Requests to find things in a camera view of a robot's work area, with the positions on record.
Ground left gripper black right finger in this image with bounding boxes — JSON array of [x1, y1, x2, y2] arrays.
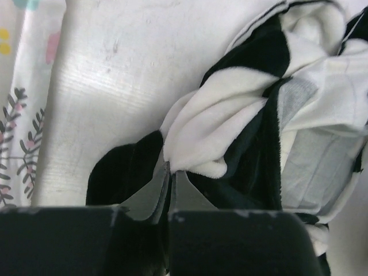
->
[[169, 171, 219, 275]]

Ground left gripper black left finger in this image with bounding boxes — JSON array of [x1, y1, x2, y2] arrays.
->
[[114, 162, 170, 275]]

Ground black white checkered pillowcase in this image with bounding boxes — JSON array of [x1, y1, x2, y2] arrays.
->
[[86, 1, 367, 275]]

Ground floral patterned pillow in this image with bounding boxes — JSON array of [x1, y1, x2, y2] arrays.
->
[[1, 1, 66, 208]]

